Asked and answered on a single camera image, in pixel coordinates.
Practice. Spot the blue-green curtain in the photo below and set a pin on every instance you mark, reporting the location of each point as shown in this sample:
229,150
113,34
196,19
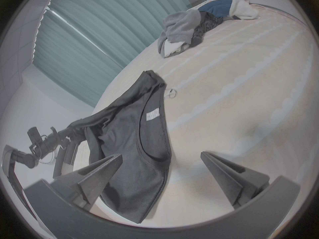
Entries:
119,16
69,66

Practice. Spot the pile of clothes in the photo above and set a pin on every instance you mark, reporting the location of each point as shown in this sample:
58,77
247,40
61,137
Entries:
179,28

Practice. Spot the black T-shirt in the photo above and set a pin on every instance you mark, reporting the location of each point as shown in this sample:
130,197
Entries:
129,163

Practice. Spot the bed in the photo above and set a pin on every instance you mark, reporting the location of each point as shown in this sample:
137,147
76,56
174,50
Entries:
236,96

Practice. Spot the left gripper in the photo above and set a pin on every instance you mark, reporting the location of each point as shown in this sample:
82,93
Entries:
52,142

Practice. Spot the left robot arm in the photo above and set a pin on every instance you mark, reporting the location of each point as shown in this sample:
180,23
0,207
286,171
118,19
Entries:
25,158

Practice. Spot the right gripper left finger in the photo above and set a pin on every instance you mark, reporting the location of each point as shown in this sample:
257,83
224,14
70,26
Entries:
99,178

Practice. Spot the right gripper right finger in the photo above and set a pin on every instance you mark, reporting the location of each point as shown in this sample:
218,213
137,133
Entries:
229,178

